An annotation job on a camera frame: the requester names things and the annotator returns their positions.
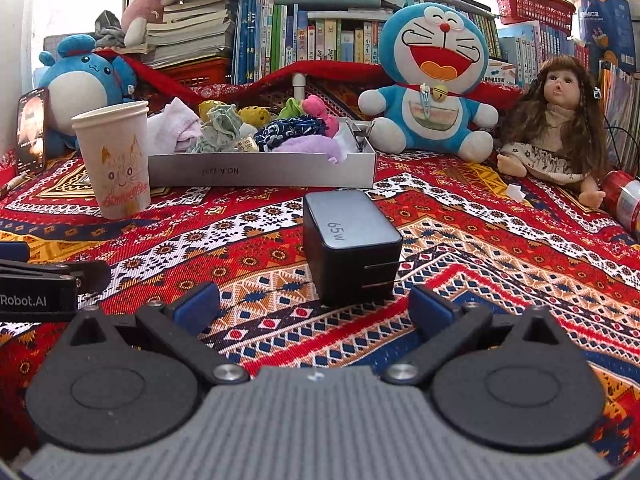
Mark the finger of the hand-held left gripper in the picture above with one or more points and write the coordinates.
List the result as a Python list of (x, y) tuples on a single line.
[(12, 251), (50, 269)]

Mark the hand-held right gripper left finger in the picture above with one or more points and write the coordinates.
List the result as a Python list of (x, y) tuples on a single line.
[(197, 307)]

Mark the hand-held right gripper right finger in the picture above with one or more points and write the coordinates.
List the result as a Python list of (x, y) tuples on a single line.
[(427, 307)]

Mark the black charger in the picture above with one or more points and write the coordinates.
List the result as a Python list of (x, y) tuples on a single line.
[(345, 250)]

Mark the shallow white cardboard box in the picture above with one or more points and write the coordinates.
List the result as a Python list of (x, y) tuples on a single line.
[(260, 170)]

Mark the green floral scrunchie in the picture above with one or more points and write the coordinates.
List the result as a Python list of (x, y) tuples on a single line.
[(217, 130)]

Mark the pink sock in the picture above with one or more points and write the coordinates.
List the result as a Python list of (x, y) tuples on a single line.
[(172, 125)]

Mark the purple fluffy scrunchie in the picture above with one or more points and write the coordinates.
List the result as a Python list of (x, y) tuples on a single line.
[(305, 149)]

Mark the dark blue patterned scrunchie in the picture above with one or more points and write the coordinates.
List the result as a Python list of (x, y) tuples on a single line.
[(285, 130)]

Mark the yellow sequin bow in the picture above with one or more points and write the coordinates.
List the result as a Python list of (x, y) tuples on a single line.
[(252, 116)]

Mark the pink scrunchie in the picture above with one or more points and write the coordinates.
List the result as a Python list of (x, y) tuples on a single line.
[(320, 110)]

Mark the patterned red blanket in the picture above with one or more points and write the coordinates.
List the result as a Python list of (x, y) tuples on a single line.
[(500, 260)]

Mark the smartphone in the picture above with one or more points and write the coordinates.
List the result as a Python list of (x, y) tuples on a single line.
[(32, 130)]

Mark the white paper cup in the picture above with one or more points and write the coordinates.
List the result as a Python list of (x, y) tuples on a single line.
[(115, 160)]

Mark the white paper scrap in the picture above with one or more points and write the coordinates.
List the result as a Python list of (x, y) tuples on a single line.
[(516, 192)]

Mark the round blue plush toy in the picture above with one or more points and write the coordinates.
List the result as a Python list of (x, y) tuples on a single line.
[(70, 90)]

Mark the red can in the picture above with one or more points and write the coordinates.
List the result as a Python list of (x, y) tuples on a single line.
[(622, 200)]

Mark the red plastic crate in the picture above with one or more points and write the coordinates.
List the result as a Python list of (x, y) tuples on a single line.
[(200, 72)]

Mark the grey cloth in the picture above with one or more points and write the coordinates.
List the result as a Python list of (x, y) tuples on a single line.
[(107, 30)]

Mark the white plastic pipe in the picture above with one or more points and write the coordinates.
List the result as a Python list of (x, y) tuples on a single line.
[(300, 87)]

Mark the plain red cloth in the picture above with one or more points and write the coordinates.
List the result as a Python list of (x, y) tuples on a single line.
[(325, 72)]

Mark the brown-haired doll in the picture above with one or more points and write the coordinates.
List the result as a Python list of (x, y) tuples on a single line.
[(565, 85)]

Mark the blue cat plush toy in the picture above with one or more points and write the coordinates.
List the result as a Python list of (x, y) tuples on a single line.
[(430, 35)]

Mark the pile of flat books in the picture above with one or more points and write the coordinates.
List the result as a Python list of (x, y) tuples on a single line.
[(190, 30)]

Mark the pink plush toy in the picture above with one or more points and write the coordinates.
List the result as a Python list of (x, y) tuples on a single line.
[(145, 5)]

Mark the row of upright books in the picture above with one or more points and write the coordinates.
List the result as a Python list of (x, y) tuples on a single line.
[(320, 35)]

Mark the red plastic basket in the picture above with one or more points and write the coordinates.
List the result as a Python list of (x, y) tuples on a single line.
[(535, 5)]

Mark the blue carton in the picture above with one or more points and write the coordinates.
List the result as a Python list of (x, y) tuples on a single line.
[(607, 25)]

